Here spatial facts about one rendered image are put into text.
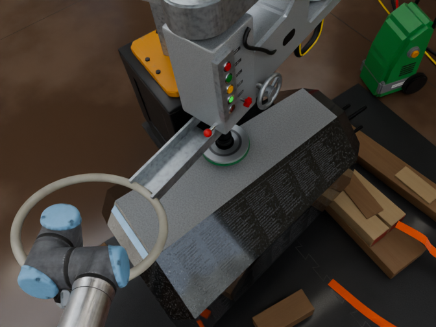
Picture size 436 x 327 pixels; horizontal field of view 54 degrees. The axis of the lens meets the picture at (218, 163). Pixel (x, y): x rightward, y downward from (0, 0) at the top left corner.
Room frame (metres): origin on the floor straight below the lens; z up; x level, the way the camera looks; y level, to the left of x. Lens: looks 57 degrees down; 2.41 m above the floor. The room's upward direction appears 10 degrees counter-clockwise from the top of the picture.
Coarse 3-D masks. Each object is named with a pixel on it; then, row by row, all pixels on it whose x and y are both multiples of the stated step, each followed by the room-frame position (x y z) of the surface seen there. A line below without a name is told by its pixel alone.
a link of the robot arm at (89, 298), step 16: (80, 256) 0.38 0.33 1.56; (96, 256) 0.37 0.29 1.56; (112, 256) 0.36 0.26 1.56; (64, 272) 0.35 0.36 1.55; (80, 272) 0.33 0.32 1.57; (96, 272) 0.33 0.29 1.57; (112, 272) 0.33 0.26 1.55; (128, 272) 0.35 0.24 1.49; (80, 288) 0.30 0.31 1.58; (96, 288) 0.29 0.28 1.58; (112, 288) 0.30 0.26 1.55; (80, 304) 0.26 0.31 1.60; (96, 304) 0.26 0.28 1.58; (64, 320) 0.23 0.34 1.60; (80, 320) 0.23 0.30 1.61; (96, 320) 0.23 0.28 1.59
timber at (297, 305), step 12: (288, 300) 0.55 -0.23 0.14; (300, 300) 0.54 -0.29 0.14; (264, 312) 0.52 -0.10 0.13; (276, 312) 0.50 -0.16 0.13; (288, 312) 0.49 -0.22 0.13; (300, 312) 0.48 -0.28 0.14; (312, 312) 0.48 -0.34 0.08; (264, 324) 0.46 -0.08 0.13; (276, 324) 0.45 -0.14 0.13; (288, 324) 0.44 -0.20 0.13
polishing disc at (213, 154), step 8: (232, 128) 1.16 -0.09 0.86; (240, 128) 1.15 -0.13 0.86; (232, 136) 1.12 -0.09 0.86; (240, 136) 1.11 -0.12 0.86; (240, 144) 1.07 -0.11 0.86; (248, 144) 1.06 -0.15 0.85; (208, 152) 1.05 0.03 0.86; (216, 152) 1.05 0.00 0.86; (224, 152) 1.04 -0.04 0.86; (232, 152) 1.03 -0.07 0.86; (240, 152) 1.02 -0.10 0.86; (216, 160) 1.01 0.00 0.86; (224, 160) 1.00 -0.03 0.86; (232, 160) 0.99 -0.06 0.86
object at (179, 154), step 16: (256, 96) 1.16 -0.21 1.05; (192, 128) 1.05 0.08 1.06; (176, 144) 0.99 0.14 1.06; (192, 144) 0.97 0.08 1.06; (208, 144) 0.95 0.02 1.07; (160, 160) 0.92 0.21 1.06; (176, 160) 0.91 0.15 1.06; (192, 160) 0.88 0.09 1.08; (144, 176) 0.86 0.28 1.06; (160, 176) 0.85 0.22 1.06; (176, 176) 0.83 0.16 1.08; (160, 192) 0.77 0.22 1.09
